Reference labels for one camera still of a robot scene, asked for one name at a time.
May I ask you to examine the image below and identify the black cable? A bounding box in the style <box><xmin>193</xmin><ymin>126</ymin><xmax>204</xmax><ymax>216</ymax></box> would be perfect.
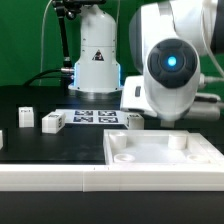
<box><xmin>22</xmin><ymin>68</ymin><xmax>74</xmax><ymax>87</ymax></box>

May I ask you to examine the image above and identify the white cable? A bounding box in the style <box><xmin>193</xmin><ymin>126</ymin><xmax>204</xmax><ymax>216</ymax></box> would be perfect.
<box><xmin>38</xmin><ymin>0</ymin><xmax>54</xmax><ymax>87</ymax></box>

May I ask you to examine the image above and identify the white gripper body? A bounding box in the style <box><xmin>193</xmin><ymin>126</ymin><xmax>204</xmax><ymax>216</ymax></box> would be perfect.
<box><xmin>119</xmin><ymin>75</ymin><xmax>224</xmax><ymax>122</ymax></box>

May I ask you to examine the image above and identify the tag sheet on table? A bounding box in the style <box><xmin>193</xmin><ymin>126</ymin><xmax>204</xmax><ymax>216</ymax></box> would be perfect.
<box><xmin>56</xmin><ymin>109</ymin><xmax>126</xmax><ymax>125</ymax></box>

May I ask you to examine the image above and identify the white obstacle fence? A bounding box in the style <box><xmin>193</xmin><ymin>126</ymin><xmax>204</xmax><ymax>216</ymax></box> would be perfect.
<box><xmin>0</xmin><ymin>165</ymin><xmax>224</xmax><ymax>192</ymax></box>

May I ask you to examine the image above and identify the white square tabletop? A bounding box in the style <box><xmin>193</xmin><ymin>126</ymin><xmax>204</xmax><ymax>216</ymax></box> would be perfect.
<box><xmin>103</xmin><ymin>130</ymin><xmax>224</xmax><ymax>165</ymax></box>

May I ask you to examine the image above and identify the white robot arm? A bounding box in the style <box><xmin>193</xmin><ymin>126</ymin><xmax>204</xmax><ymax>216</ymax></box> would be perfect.
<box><xmin>69</xmin><ymin>0</ymin><xmax>224</xmax><ymax>121</ymax></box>

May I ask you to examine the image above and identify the black camera stand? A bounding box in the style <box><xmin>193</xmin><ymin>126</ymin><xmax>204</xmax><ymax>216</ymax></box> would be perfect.
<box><xmin>51</xmin><ymin>0</ymin><xmax>108</xmax><ymax>84</ymax></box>

